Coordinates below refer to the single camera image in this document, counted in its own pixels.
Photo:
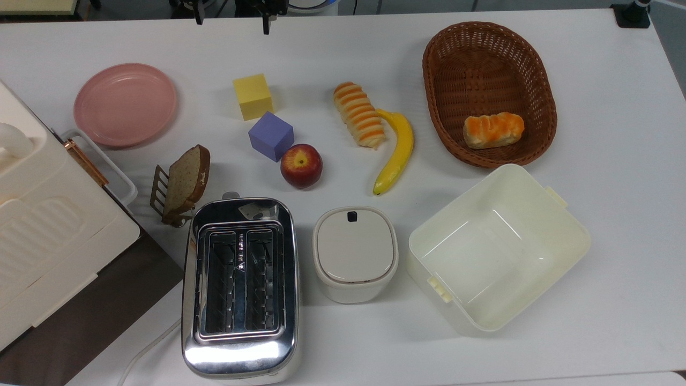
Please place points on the dark robot gripper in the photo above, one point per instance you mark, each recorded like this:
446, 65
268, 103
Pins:
257, 6

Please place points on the long orange striped bread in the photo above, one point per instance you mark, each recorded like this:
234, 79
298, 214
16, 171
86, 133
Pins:
360, 115

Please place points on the yellow banana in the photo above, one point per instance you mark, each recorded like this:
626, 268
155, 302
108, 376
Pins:
401, 145

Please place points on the cream plastic open container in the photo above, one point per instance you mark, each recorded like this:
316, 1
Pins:
498, 252

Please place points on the yellow cube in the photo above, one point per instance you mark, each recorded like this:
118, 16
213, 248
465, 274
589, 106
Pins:
253, 96

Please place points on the white and blue round base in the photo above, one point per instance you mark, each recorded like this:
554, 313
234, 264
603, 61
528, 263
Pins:
313, 5

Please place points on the purple cube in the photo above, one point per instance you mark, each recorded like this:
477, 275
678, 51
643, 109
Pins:
270, 136

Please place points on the pink plate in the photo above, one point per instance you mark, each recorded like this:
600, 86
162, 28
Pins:
125, 104

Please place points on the red apple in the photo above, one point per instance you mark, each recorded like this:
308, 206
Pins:
301, 166

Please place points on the brown bread slice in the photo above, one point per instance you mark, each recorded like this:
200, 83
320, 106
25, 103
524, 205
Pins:
185, 182

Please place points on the bronze toast rack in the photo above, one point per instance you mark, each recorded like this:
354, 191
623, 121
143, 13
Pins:
158, 190

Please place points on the pale yellow background table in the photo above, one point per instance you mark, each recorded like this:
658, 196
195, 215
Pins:
37, 5

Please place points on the brown wicker basket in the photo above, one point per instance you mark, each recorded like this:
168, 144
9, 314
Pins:
482, 64

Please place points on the cream canister with lid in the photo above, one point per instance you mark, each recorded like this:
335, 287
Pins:
355, 252

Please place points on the chrome two-slot toaster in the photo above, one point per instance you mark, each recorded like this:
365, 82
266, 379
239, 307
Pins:
239, 289

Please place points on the large cream appliance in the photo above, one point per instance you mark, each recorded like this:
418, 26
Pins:
48, 225

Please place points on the short orange striped bread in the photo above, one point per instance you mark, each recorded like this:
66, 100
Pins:
493, 130

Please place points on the black camera stand base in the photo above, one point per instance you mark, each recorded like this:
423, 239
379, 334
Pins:
631, 13

